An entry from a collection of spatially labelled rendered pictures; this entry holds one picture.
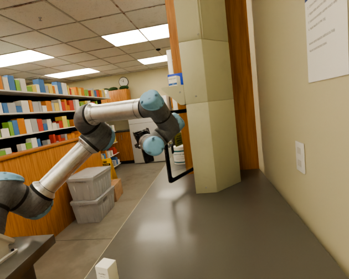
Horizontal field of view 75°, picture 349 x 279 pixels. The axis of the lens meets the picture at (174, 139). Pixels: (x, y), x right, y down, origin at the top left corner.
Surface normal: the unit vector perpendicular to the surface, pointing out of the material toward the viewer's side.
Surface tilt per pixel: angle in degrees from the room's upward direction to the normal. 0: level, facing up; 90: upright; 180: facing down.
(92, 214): 96
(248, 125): 90
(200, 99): 90
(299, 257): 0
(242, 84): 90
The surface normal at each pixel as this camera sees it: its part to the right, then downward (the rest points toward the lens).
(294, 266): -0.12, -0.98
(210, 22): 0.58, 0.04
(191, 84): -0.15, 0.15
